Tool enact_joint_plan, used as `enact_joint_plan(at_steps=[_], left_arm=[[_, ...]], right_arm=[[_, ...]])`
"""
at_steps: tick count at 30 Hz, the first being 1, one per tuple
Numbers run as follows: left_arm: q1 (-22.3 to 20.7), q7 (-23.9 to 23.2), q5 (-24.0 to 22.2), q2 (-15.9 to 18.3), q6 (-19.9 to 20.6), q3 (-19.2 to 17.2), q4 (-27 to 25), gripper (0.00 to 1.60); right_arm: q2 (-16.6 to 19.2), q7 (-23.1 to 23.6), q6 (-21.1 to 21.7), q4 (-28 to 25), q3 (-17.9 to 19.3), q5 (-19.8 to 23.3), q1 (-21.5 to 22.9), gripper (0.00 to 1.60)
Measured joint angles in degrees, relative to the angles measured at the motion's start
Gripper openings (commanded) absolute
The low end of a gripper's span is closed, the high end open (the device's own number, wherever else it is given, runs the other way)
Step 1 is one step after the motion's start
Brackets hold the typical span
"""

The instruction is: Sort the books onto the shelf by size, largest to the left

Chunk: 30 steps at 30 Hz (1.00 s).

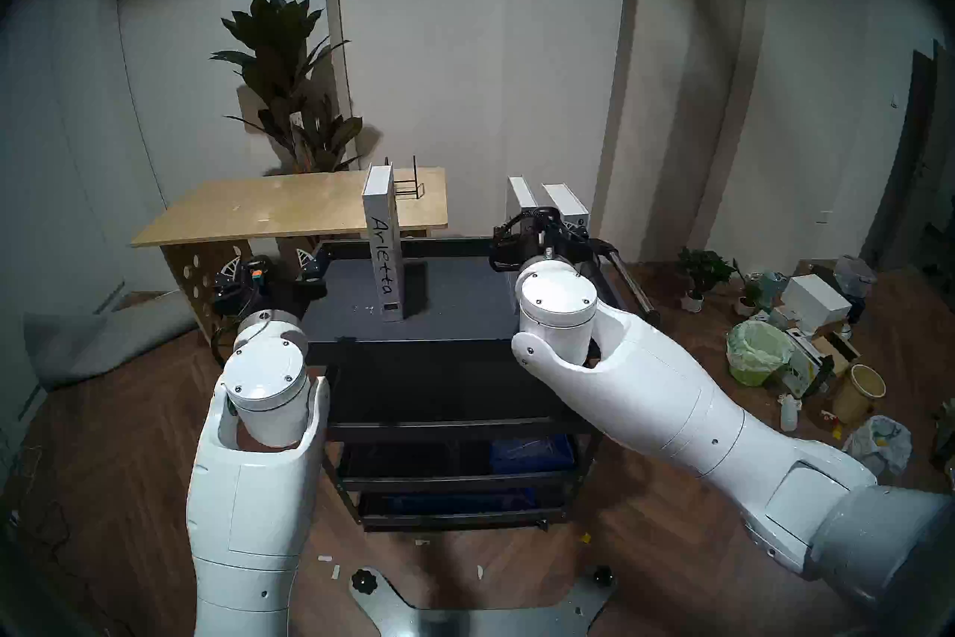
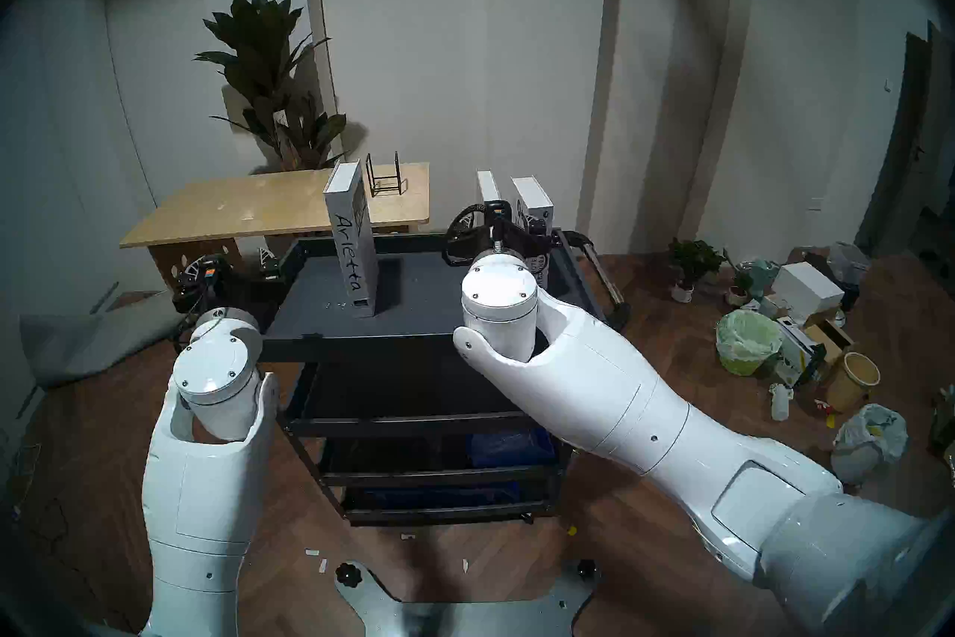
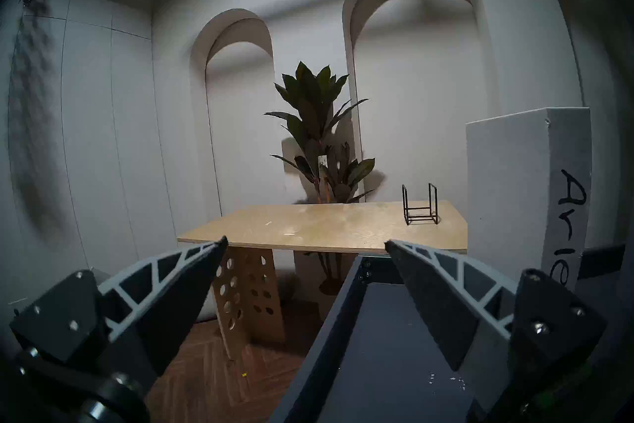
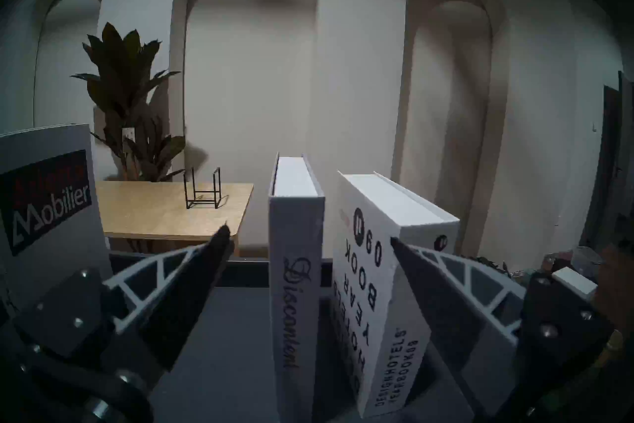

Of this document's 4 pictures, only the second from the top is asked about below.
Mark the grey metal robot base plate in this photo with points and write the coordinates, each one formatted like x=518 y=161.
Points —
x=462 y=620

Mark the light wooden table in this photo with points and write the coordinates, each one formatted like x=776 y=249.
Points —
x=246 y=203

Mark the black finned left gripper finger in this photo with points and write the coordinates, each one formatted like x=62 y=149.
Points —
x=194 y=270
x=268 y=264

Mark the white bin with white bag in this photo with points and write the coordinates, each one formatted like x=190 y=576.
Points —
x=865 y=441

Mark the dark door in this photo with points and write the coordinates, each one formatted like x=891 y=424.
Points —
x=906 y=158

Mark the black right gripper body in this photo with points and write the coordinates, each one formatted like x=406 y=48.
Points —
x=515 y=240

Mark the bin with green bag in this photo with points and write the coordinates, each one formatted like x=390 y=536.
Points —
x=746 y=341

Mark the thin white Discontent book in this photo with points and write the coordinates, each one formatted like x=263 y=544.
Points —
x=489 y=188

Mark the small green plant white pot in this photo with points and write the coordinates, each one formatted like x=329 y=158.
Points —
x=694 y=258

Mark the tall dark-leaved potted plant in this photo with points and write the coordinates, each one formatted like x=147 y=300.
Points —
x=257 y=46

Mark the white Design Hotels yearbook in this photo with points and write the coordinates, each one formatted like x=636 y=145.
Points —
x=533 y=195

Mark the white cardboard box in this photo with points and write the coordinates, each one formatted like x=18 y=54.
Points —
x=806 y=288

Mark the small white plastic bottle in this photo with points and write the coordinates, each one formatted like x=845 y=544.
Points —
x=780 y=406

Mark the large white Arletta book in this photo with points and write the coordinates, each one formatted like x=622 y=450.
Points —
x=354 y=255

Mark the black star knob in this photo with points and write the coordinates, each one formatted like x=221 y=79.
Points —
x=589 y=570
x=348 y=575

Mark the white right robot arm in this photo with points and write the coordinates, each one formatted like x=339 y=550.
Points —
x=634 y=404

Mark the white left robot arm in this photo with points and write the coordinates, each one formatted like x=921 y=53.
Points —
x=201 y=516

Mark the tiny potted plant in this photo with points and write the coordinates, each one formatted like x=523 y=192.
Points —
x=739 y=285

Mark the teal watering can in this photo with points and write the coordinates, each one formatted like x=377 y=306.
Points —
x=762 y=277

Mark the black finned right gripper finger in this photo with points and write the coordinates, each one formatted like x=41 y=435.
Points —
x=539 y=226

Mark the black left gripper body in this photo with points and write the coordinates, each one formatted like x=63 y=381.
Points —
x=231 y=288

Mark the long blue plastic bin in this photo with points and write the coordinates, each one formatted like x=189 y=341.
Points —
x=448 y=494

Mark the green and white carton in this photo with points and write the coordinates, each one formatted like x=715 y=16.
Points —
x=797 y=352

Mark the beige plastic bucket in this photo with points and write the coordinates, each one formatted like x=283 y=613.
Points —
x=850 y=385

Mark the black three-tier utility cart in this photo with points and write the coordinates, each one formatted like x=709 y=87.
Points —
x=418 y=300

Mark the open brown cardboard box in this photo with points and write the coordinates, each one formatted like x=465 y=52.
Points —
x=832 y=338

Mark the clear plastic storage container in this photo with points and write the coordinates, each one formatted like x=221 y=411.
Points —
x=847 y=260

